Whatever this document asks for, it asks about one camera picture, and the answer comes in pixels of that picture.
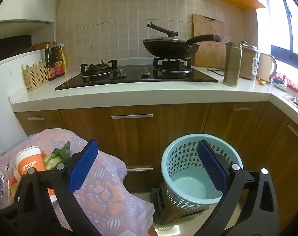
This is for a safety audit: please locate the green bok choy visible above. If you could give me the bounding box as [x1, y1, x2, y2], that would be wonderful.
[42, 141, 71, 171]

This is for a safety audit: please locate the red snack packet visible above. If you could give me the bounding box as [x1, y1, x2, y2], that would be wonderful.
[285, 78, 298, 92]

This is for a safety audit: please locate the black wok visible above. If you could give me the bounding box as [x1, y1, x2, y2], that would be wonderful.
[143, 34, 222, 59]

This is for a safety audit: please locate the dark soy sauce bottle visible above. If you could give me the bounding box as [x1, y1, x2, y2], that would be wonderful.
[45, 44, 56, 81]

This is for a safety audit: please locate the wooden tray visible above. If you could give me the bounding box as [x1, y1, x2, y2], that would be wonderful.
[23, 42, 51, 53]

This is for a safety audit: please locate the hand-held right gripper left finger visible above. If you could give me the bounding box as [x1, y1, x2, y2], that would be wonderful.
[15, 139, 100, 236]

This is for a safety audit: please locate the dark framed window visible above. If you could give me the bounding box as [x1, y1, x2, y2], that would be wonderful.
[263, 0, 298, 67]

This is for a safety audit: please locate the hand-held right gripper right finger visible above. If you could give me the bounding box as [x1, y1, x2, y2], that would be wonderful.
[196, 140, 280, 236]

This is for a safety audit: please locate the wooden cutting board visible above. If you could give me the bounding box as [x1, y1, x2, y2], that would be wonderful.
[192, 13, 225, 69]

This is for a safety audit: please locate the tall steel canister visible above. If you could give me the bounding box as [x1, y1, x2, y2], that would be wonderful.
[223, 42, 242, 87]

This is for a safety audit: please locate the glass wok lid black handle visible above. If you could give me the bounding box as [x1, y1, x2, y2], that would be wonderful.
[143, 22, 189, 45]

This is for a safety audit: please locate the light blue plastic basket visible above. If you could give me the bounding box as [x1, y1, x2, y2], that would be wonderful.
[161, 133, 244, 210]

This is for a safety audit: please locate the pink floral cloth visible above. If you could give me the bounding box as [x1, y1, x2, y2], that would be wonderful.
[0, 128, 155, 236]

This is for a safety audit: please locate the black glass gas stove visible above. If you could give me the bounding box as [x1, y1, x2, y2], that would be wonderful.
[55, 58, 219, 90]

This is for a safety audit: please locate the steel sink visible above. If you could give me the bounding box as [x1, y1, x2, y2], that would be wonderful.
[282, 94, 298, 115]

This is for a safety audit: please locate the beige utensil basket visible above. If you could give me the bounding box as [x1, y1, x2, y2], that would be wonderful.
[21, 60, 50, 92]

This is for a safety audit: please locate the orange paper cup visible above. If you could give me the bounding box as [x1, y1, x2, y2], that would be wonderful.
[15, 146, 58, 204]

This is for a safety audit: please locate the wooden kitchen cabinet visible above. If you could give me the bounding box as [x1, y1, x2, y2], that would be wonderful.
[14, 102, 298, 231]

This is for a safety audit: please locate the beige electric kettle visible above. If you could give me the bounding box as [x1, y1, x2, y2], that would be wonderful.
[256, 53, 278, 83]

